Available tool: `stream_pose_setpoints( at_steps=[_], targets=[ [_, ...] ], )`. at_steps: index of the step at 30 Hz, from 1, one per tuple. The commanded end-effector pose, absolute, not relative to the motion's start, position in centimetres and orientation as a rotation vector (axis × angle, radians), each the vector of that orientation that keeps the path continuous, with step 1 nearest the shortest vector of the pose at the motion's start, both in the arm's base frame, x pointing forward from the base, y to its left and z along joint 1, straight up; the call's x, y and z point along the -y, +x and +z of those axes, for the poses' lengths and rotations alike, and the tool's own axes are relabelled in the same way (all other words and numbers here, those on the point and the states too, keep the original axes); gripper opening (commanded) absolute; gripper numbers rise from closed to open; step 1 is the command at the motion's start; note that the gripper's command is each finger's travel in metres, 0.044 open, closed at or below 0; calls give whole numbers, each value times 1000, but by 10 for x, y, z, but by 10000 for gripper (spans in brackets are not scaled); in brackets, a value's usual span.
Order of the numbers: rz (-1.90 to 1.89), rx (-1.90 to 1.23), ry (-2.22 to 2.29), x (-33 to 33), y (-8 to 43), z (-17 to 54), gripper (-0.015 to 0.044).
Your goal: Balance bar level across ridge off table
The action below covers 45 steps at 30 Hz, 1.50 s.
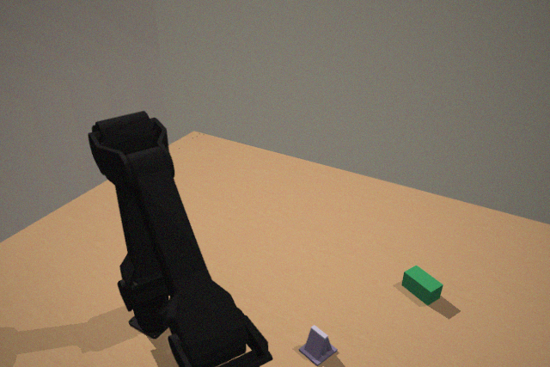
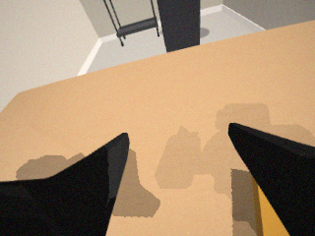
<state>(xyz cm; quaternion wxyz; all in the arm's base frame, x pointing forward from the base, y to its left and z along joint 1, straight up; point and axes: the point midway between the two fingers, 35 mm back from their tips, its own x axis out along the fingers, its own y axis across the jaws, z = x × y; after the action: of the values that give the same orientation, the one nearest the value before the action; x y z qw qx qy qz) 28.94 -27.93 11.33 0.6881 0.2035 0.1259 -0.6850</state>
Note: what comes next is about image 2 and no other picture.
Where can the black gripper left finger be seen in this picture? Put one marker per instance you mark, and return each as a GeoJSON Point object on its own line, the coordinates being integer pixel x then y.
{"type": "Point", "coordinates": [77, 201]}

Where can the yellow bar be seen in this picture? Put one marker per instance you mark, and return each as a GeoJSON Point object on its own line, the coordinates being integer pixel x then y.
{"type": "Point", "coordinates": [268, 224]}

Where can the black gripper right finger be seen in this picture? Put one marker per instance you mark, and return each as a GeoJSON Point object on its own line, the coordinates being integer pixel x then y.
{"type": "Point", "coordinates": [285, 172]}

